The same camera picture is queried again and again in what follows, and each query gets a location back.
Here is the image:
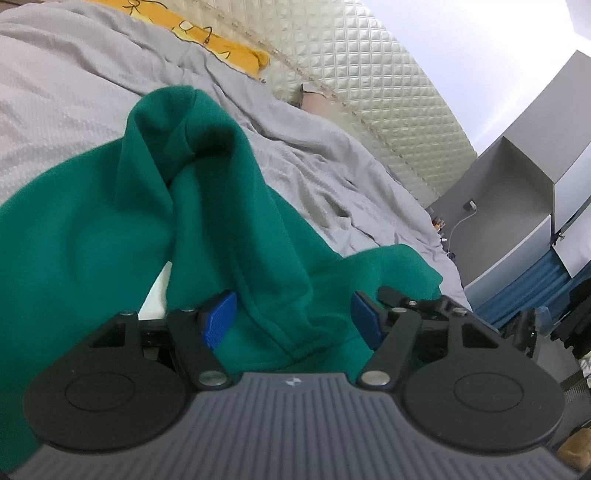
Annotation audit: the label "pink pillow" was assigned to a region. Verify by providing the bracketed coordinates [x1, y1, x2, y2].
[300, 84, 345, 118]

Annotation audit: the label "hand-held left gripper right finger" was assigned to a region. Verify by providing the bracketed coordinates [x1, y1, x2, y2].
[351, 285, 502, 389]

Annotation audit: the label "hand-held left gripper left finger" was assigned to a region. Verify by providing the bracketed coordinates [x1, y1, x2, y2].
[88, 291, 239, 389]

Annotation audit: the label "black equipment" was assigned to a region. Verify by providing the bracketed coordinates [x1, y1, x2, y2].
[501, 274, 591, 358]

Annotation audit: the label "grey bed sheet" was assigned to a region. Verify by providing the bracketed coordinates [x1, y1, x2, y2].
[0, 0, 472, 311]

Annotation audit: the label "green hoodie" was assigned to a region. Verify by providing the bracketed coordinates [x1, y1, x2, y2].
[0, 86, 444, 444]

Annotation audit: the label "grey bedside cabinet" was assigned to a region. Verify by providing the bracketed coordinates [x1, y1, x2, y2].
[427, 50, 591, 305]

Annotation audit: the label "small items on bedside shelf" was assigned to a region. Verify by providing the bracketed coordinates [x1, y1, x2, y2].
[427, 208, 455, 259]

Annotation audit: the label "white charger cable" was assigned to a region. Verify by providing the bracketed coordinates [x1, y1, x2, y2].
[444, 210, 472, 254]

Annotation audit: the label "blue cloth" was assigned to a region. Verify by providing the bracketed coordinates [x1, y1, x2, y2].
[475, 251, 575, 326]

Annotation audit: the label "cream quilted headboard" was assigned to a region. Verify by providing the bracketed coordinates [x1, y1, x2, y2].
[182, 0, 478, 208]

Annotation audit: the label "yellow printed blanket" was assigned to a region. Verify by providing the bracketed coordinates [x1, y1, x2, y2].
[85, 0, 271, 78]

